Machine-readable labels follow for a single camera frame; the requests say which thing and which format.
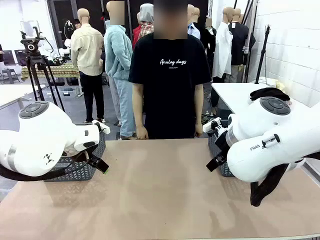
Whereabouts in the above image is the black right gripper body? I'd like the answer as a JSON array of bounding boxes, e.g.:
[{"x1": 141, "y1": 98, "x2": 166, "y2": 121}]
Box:
[{"x1": 214, "y1": 128, "x2": 230, "y2": 161}]

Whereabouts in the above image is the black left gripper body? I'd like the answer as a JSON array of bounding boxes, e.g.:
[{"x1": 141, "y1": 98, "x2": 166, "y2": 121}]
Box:
[{"x1": 87, "y1": 149, "x2": 101, "y2": 165}]

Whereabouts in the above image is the person's right forearm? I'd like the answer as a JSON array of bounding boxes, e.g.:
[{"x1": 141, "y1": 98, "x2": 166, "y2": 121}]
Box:
[{"x1": 131, "y1": 83, "x2": 148, "y2": 129}]

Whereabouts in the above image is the person's left forearm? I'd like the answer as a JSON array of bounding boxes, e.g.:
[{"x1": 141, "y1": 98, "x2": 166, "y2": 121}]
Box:
[{"x1": 194, "y1": 83, "x2": 205, "y2": 126}]

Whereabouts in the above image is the person's left hand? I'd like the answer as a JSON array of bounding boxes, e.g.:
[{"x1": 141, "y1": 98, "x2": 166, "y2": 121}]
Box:
[{"x1": 194, "y1": 122, "x2": 204, "y2": 138}]

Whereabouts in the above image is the person's right hand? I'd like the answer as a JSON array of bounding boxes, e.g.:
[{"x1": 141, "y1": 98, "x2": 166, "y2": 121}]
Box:
[{"x1": 136, "y1": 124, "x2": 150, "y2": 140}]

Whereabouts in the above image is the grey plastic lattice basket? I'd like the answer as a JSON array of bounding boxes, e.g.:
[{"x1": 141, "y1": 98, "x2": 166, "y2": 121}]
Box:
[
  {"x1": 207, "y1": 129, "x2": 236, "y2": 178},
  {"x1": 42, "y1": 122, "x2": 107, "y2": 183}
]

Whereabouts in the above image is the white table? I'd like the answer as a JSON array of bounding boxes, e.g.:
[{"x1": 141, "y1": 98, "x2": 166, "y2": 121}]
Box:
[
  {"x1": 0, "y1": 83, "x2": 47, "y2": 111},
  {"x1": 211, "y1": 82, "x2": 320, "y2": 118}
]

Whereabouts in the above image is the person in black t-shirt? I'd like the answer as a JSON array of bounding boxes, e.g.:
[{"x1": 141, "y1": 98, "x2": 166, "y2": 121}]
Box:
[{"x1": 128, "y1": 0, "x2": 212, "y2": 140}]

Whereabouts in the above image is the black cloth pile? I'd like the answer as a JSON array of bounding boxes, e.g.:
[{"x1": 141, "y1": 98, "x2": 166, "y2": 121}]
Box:
[{"x1": 249, "y1": 87, "x2": 291, "y2": 102}]

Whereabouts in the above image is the cream cloth pile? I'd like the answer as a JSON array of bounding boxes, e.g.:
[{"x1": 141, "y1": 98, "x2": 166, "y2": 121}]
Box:
[{"x1": 257, "y1": 76, "x2": 286, "y2": 91}]

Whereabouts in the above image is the mannequin in white shirt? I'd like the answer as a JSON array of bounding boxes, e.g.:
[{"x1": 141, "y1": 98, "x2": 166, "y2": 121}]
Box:
[{"x1": 212, "y1": 6, "x2": 236, "y2": 83}]

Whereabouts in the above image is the table with patterned cloth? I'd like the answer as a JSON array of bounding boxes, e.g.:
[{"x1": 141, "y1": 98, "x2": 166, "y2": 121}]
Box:
[{"x1": 21, "y1": 63, "x2": 81, "y2": 81}]

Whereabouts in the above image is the black light stand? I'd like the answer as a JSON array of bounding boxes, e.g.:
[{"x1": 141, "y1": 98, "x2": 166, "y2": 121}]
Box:
[{"x1": 254, "y1": 24, "x2": 272, "y2": 85}]

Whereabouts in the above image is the mannequin in black shirt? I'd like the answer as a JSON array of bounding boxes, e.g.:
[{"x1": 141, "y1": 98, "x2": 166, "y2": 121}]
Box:
[{"x1": 228, "y1": 8, "x2": 256, "y2": 83}]

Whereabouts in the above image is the person in blue fleece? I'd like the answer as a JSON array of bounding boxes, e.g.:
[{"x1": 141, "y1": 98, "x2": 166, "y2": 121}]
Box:
[{"x1": 103, "y1": 0, "x2": 137, "y2": 140}]

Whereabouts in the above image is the person in dark clothes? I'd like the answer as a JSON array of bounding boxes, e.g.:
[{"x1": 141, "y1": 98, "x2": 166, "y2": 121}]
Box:
[{"x1": 199, "y1": 17, "x2": 218, "y2": 76}]

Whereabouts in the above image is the mannequin in cream jacket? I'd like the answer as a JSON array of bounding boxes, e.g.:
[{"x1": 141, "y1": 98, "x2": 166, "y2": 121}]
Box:
[{"x1": 70, "y1": 8, "x2": 106, "y2": 123}]

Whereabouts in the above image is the mannequin in blue shirt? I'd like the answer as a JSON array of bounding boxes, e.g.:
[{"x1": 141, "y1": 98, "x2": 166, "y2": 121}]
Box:
[{"x1": 187, "y1": 4, "x2": 201, "y2": 40}]

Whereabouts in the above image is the grey stool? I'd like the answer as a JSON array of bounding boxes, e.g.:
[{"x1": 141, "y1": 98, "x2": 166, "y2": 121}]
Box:
[{"x1": 1, "y1": 68, "x2": 21, "y2": 85}]

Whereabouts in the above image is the mannequin in plaid hoodie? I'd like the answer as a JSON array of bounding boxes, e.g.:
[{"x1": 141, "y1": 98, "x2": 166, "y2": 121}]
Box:
[{"x1": 132, "y1": 3, "x2": 155, "y2": 48}]

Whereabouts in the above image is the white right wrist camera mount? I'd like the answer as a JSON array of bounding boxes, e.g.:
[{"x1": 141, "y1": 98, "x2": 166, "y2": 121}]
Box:
[{"x1": 202, "y1": 116, "x2": 222, "y2": 133}]

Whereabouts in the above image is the black right arm cable sleeve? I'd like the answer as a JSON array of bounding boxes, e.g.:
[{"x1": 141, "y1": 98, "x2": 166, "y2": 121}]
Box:
[{"x1": 249, "y1": 152, "x2": 320, "y2": 207}]

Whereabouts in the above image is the black arm cable sleeve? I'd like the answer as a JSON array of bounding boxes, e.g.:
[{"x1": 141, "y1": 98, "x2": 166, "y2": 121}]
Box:
[
  {"x1": 0, "y1": 149, "x2": 92, "y2": 183},
  {"x1": 249, "y1": 152, "x2": 320, "y2": 207}
]

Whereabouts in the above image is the black left arm cable sleeve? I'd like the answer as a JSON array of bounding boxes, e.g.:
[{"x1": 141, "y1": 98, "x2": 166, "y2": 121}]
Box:
[{"x1": 0, "y1": 149, "x2": 92, "y2": 183}]

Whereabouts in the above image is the black camera tripod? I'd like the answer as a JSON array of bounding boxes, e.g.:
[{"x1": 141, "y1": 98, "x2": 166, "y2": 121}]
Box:
[{"x1": 19, "y1": 26, "x2": 66, "y2": 113}]

